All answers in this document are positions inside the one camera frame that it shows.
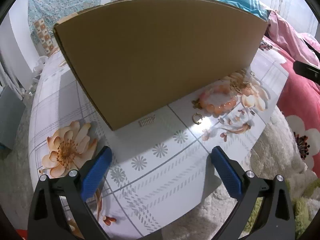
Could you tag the white shaggy rug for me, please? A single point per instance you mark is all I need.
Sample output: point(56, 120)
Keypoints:
point(275, 152)

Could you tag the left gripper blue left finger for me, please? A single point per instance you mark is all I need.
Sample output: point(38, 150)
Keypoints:
point(93, 171)

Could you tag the teal floral hanging cloth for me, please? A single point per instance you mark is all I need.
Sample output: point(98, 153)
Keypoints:
point(51, 11)

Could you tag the pink floral bed quilt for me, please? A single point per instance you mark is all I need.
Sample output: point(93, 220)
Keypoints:
point(299, 102)

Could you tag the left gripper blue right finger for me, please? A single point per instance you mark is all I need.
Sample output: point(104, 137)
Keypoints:
point(230, 172)

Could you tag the silver hair comb clip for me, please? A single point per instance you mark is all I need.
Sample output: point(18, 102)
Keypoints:
point(146, 120)

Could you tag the brown cardboard box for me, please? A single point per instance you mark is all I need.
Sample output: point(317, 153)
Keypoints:
point(132, 57)

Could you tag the floral plastic tablecloth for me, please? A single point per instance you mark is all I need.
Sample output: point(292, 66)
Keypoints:
point(159, 172)

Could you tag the light pink blanket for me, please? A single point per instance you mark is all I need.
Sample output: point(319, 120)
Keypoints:
point(287, 38)

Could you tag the teal patterned blanket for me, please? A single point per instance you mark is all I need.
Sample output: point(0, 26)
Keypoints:
point(254, 7)

